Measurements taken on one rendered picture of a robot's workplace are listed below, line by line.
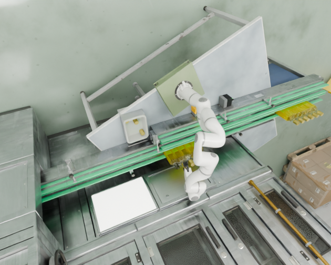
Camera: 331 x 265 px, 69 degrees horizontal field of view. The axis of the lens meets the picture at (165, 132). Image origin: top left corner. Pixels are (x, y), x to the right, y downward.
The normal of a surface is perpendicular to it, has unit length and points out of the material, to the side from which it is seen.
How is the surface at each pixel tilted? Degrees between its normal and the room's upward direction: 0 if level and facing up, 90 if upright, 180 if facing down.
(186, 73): 4
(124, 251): 90
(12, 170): 90
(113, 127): 0
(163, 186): 90
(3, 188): 90
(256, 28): 0
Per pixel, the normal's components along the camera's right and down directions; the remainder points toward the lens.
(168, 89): 0.44, 0.52
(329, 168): -0.07, -0.75
